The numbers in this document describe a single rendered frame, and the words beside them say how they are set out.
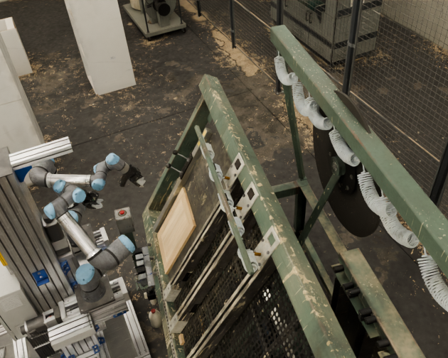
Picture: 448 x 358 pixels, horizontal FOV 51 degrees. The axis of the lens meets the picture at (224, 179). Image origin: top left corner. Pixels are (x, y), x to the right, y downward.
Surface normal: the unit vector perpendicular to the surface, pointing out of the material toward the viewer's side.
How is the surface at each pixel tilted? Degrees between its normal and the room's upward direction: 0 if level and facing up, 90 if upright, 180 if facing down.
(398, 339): 0
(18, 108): 90
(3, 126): 90
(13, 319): 90
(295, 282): 59
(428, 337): 0
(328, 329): 31
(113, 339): 0
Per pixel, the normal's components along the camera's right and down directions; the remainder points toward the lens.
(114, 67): 0.42, 0.60
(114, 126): -0.07, -0.72
